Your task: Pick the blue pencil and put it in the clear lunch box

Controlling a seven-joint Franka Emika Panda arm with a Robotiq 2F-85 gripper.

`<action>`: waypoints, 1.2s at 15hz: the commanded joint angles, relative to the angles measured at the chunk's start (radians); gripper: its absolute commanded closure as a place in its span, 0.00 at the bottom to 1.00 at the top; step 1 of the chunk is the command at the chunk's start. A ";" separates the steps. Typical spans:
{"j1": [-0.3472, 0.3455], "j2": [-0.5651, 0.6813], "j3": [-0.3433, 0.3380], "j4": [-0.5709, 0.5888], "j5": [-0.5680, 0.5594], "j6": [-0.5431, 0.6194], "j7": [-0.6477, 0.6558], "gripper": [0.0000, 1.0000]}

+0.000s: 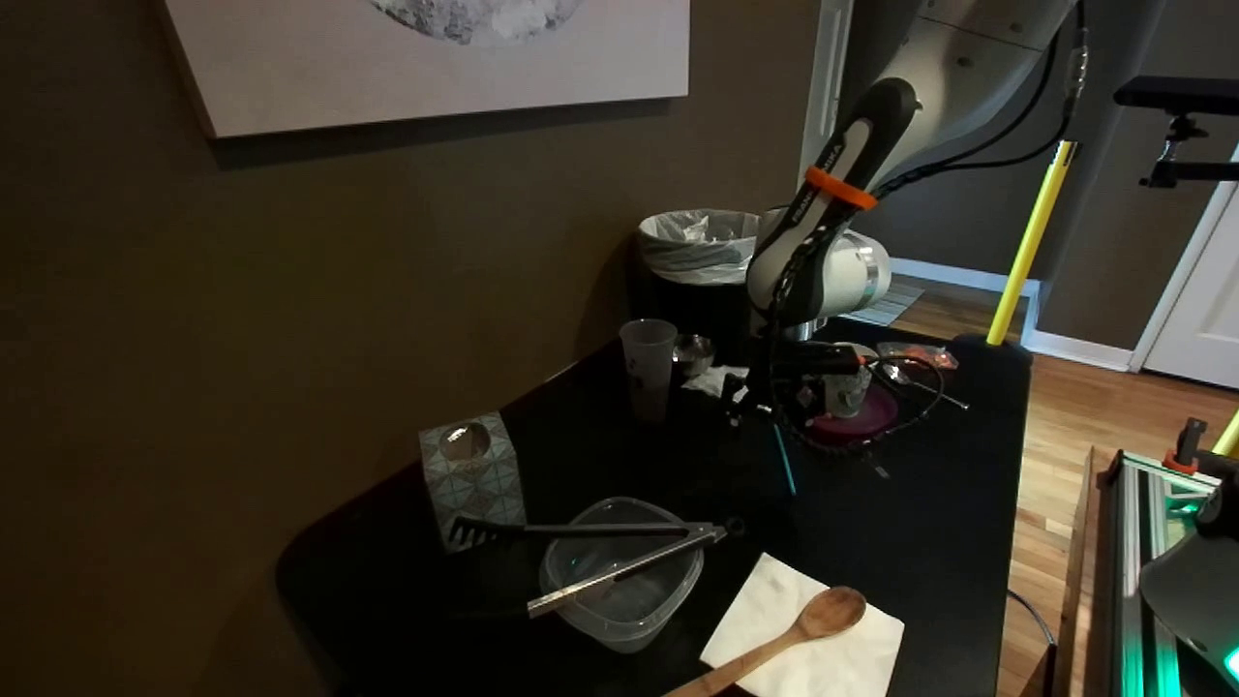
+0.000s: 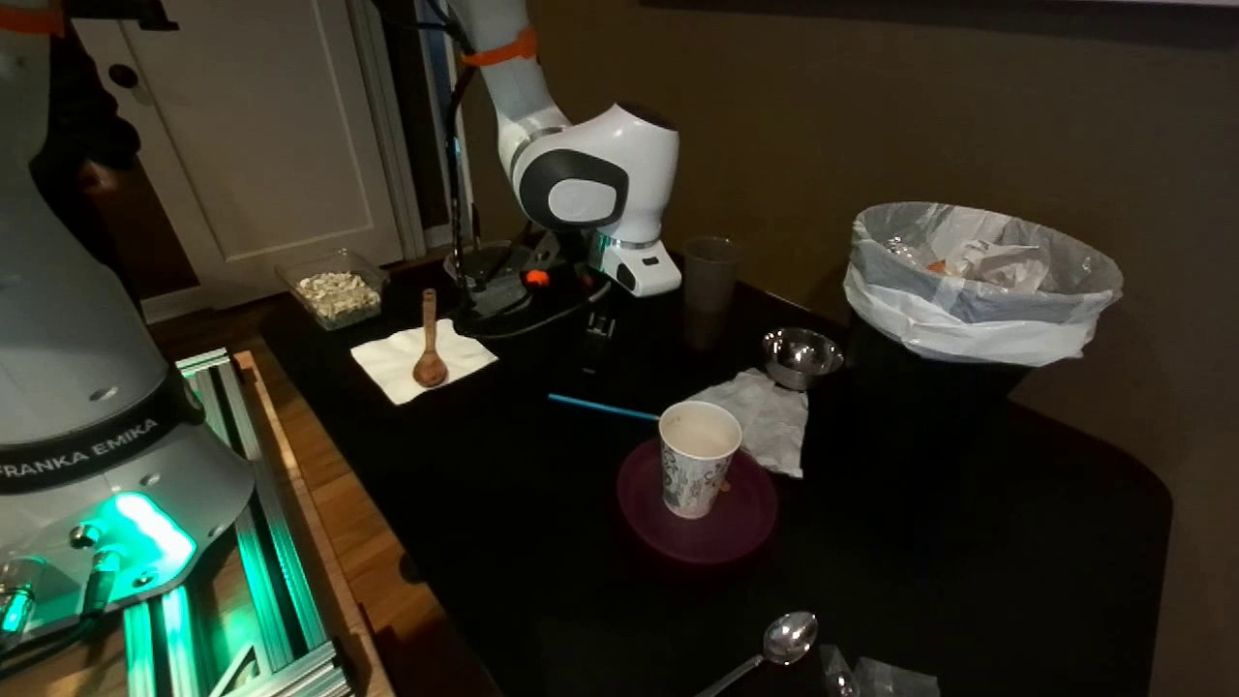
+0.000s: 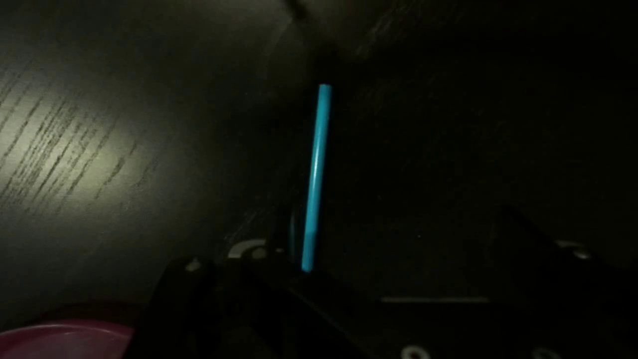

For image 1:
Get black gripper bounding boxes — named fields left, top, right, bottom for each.
left=732, top=338, right=869, bottom=430

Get blue pencil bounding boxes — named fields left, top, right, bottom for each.
left=765, top=424, right=801, bottom=500

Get clear plastic lunch box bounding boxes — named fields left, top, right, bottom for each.
left=538, top=491, right=710, bottom=659

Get teal patterned tissue box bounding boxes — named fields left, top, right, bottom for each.
left=414, top=408, right=530, bottom=553

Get crumpled white paper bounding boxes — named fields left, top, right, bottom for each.
left=679, top=363, right=752, bottom=404

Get maroon plate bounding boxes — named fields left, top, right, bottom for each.
left=799, top=382, right=903, bottom=453

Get clear plastic tumbler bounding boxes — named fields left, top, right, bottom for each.
left=617, top=315, right=687, bottom=426

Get black bin with white liner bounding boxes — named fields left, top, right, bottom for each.
left=630, top=204, right=765, bottom=353

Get metal spoon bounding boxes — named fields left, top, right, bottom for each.
left=883, top=360, right=974, bottom=418

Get black metal tongs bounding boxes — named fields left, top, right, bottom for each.
left=440, top=511, right=749, bottom=625

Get wooden spoon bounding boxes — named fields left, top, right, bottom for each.
left=661, top=581, right=870, bottom=697

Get white baseboard trim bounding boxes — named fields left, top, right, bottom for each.
left=888, top=252, right=1137, bottom=377

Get white paper napkin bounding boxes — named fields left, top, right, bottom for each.
left=698, top=551, right=911, bottom=697

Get yellow pole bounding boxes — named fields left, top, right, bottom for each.
left=985, top=136, right=1079, bottom=350

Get metal device with green light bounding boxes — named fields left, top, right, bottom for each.
left=1079, top=412, right=1239, bottom=697

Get white panelled door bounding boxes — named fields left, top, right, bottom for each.
left=1137, top=147, right=1239, bottom=395

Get orange ring clamp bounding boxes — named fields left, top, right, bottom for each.
left=801, top=164, right=883, bottom=218

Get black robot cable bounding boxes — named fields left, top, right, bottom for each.
left=876, top=0, right=1096, bottom=196

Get white canvas wall picture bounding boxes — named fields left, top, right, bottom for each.
left=160, top=0, right=692, bottom=144

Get black camera stand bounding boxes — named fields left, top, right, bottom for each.
left=1112, top=74, right=1239, bottom=194

